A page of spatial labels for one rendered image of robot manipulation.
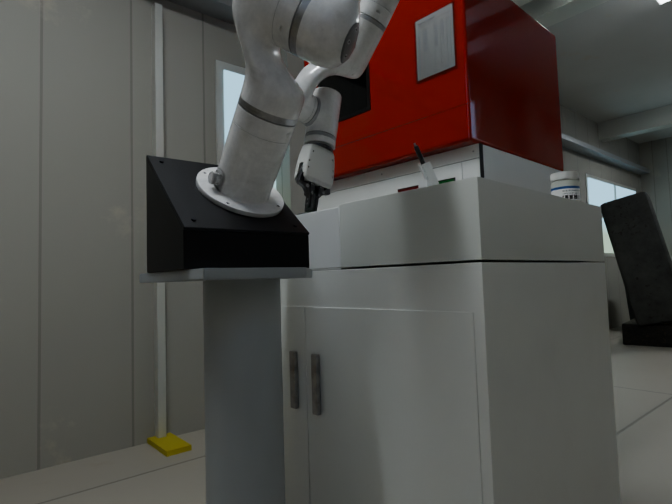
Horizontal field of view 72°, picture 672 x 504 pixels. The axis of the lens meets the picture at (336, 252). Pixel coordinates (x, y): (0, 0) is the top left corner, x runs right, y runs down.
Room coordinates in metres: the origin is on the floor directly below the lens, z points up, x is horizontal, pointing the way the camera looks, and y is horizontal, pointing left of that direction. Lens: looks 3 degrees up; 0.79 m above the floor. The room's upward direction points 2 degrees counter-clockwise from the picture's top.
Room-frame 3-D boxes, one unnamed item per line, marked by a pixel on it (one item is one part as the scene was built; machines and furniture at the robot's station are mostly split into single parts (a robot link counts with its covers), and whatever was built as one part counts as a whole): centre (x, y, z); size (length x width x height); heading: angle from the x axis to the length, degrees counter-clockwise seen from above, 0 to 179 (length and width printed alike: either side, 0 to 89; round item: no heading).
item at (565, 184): (1.24, -0.62, 1.01); 0.07 x 0.07 x 0.10
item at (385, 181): (1.78, -0.20, 1.02); 0.81 x 0.03 x 0.40; 43
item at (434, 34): (1.99, -0.43, 1.52); 0.81 x 0.75 x 0.60; 43
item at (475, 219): (1.14, -0.36, 0.89); 0.62 x 0.35 x 0.14; 133
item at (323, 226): (1.28, 0.14, 0.89); 0.55 x 0.09 x 0.14; 43
